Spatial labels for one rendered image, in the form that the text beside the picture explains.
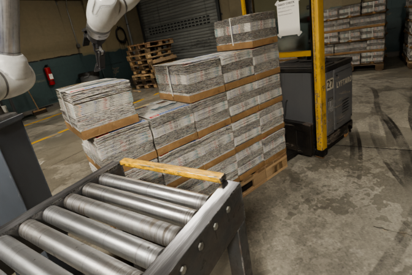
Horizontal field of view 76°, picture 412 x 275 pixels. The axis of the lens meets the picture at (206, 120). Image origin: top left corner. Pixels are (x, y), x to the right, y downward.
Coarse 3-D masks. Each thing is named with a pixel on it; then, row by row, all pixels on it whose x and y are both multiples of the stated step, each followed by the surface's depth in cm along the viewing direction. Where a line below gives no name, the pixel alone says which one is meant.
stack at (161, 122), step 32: (224, 96) 173; (256, 96) 193; (128, 128) 134; (160, 128) 146; (192, 128) 159; (224, 128) 176; (256, 128) 196; (96, 160) 138; (160, 160) 149; (192, 160) 163; (224, 160) 181; (256, 160) 202
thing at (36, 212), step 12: (108, 168) 96; (120, 168) 100; (84, 180) 90; (96, 180) 91; (60, 192) 85; (72, 192) 84; (48, 204) 79; (60, 204) 81; (24, 216) 75; (36, 216) 75; (84, 216) 88; (0, 228) 71; (12, 228) 70; (24, 240) 73; (0, 264) 68
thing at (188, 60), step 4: (212, 56) 169; (216, 56) 165; (180, 60) 185; (184, 60) 179; (188, 60) 173; (192, 60) 168; (196, 60) 162; (200, 60) 158; (160, 64) 176; (164, 64) 171; (168, 64) 167; (172, 64) 159; (176, 64) 156; (180, 64) 152
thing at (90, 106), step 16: (112, 80) 137; (128, 80) 130; (64, 96) 126; (80, 96) 118; (96, 96) 122; (112, 96) 127; (128, 96) 132; (80, 112) 119; (96, 112) 124; (112, 112) 128; (128, 112) 133; (80, 128) 120
